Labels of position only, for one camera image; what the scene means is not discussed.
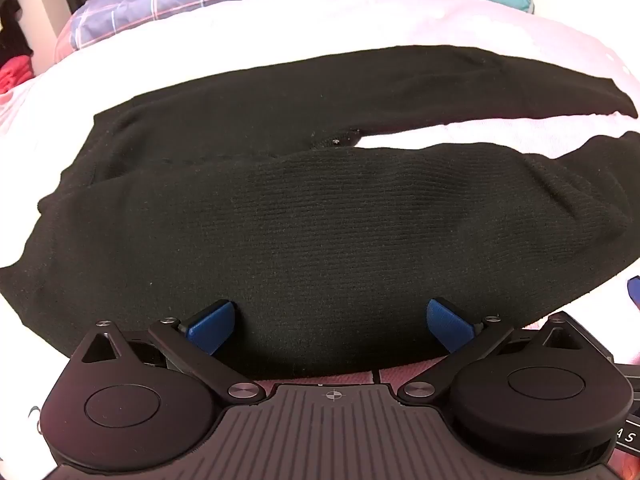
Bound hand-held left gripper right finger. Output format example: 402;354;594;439
397;298;613;403

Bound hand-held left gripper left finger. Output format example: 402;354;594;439
70;299;263;403

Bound black pants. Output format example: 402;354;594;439
0;46;640;378

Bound pink flowered blanket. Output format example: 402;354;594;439
0;0;640;480

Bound red cloth pile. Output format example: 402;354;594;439
0;55;36;93

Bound black hanging garment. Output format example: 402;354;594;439
0;0;33;61

